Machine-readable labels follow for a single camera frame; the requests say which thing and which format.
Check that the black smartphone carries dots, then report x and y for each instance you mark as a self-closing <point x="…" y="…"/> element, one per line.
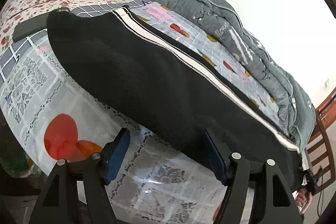
<point x="30" y="27"/>

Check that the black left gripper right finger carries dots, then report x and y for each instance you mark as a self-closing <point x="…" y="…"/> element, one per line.
<point x="272" y="201"/>

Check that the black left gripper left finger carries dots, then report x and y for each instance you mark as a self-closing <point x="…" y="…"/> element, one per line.
<point x="57" y="202"/>

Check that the person's right hand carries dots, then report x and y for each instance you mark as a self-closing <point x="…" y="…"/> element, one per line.
<point x="303" y="200"/>

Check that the floral bed sheet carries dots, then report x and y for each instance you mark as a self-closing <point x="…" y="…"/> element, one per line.
<point x="16" y="11"/>

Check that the fruit-print plastic bed cover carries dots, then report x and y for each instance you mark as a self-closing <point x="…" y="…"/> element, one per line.
<point x="51" y="115"/>

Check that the brown wooden door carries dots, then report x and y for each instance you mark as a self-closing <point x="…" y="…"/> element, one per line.
<point x="327" y="102"/>

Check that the black pants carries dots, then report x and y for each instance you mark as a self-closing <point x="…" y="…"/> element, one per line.
<point x="166" y="87"/>

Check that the dark wooden footboard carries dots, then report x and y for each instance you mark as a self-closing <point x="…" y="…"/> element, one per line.
<point x="320" y="154"/>

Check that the grey floral quilt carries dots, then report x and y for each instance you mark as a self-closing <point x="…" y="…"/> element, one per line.
<point x="218" y="18"/>

